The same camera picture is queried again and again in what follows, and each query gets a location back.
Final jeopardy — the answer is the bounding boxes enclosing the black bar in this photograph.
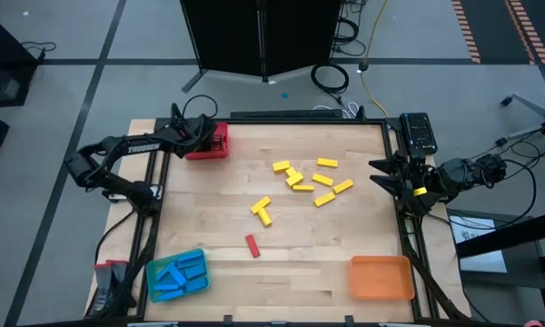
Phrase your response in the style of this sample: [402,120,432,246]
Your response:
[455,220,545,259]

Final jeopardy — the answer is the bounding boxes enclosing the yellow rounded wooden block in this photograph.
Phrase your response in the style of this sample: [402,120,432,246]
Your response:
[255,207,273,228]

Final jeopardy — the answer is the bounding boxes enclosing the white cable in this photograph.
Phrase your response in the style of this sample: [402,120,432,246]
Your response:
[312,102,361,120]

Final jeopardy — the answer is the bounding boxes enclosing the black electronics box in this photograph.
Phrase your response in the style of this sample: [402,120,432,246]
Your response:
[398,112,439,158]

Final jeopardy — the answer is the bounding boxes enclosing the black cable bundle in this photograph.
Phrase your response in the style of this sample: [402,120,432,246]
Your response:
[117,213,164,319]
[397,213,471,322]

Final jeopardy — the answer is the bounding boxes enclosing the orange plastic bin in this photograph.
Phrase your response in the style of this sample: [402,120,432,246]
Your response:
[348,254,416,301]

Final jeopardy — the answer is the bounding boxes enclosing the grey holder red top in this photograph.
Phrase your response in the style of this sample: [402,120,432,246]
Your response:
[86,259,135,319]

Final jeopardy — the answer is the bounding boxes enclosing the blue office chair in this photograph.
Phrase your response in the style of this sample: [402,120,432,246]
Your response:
[500,56,545,183]

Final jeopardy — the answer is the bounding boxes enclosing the grey desk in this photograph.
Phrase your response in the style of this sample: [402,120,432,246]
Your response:
[447,211,545,327]

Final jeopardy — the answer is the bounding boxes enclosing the black side table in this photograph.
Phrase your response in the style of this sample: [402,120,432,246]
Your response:
[0,8,40,108]

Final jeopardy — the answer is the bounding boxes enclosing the red plastic bin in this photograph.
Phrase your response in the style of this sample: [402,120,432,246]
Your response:
[183,121,231,161]

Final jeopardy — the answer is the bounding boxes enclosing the black folding partition screen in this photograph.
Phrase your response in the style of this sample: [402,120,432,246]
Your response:
[179,0,346,94]

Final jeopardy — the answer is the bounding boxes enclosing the coiled black cable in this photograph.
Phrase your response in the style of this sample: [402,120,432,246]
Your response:
[311,63,351,94]

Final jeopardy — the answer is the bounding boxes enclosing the yellow extension cable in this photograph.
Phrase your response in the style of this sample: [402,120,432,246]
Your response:
[361,0,391,118]

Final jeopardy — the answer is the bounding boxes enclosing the white printed sheet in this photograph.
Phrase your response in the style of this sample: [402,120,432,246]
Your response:
[448,214,509,274]

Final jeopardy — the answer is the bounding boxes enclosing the black floor cables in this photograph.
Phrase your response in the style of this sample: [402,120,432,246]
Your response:
[440,126,545,190]

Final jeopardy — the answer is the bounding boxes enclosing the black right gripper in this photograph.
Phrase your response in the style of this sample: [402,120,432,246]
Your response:
[368,152,441,214]

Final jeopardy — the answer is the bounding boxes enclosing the green plastic bin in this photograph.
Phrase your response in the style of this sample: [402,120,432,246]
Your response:
[144,247,212,304]

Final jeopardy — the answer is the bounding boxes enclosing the red wooden block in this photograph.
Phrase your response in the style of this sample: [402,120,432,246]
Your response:
[244,233,262,259]

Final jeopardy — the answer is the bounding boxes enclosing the thin black cable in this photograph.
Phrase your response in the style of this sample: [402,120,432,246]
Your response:
[21,40,58,60]

